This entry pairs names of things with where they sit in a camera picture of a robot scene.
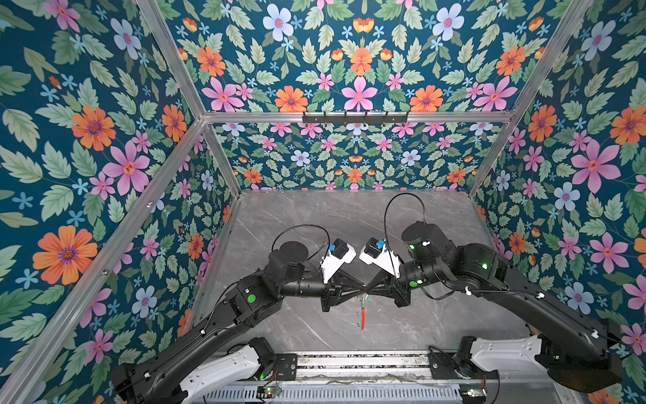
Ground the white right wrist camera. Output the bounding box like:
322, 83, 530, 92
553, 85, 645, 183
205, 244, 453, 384
359, 237, 401, 279

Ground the right camera black cable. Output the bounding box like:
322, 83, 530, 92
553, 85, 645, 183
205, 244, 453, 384
383, 192, 427, 248

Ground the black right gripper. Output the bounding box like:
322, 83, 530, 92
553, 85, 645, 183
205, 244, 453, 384
368, 260, 446, 306

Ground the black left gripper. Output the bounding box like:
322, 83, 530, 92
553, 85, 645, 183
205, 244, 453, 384
282, 267, 373, 311

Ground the left camera black cable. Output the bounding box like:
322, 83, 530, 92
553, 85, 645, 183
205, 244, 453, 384
271, 224, 331, 259

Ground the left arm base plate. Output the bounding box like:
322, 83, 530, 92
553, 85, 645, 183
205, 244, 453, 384
264, 353, 299, 382

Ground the camera black cable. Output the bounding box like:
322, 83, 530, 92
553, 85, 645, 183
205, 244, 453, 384
383, 192, 427, 248
271, 224, 331, 259

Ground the black hook rail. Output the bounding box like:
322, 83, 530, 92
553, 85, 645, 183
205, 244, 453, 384
301, 111, 409, 126

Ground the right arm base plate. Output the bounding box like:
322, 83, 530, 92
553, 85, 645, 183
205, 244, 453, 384
427, 341, 500, 381

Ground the white ventilation grille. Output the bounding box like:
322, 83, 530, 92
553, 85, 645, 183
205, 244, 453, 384
193, 385, 463, 403

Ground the silver keyring with keys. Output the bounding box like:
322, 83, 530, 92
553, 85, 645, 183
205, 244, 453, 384
359, 294, 368, 332

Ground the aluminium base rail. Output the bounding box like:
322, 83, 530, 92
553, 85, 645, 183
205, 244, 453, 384
155, 350, 571, 385

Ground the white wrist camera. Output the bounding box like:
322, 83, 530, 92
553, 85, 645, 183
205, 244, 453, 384
359, 237, 401, 279
321, 238, 357, 284

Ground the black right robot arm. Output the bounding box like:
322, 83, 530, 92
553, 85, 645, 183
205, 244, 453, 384
359, 222, 623, 393

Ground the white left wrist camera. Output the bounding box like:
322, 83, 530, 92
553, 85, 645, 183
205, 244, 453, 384
321, 238, 357, 284

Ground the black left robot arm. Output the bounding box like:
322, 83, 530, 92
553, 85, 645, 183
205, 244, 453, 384
111, 239, 365, 403

